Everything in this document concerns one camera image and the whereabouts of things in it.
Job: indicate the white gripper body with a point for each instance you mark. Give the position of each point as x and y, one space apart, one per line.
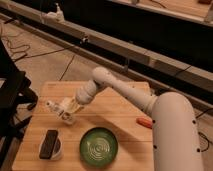
71 105

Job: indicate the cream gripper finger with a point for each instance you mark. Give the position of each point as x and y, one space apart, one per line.
68 118
59 106

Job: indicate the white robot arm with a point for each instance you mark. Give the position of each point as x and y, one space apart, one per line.
176 145

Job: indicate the white cup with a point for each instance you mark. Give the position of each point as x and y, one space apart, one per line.
57 150

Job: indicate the black phone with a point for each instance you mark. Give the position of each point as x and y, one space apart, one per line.
48 144

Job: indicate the green ceramic plate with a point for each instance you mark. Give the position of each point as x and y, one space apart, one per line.
98 147

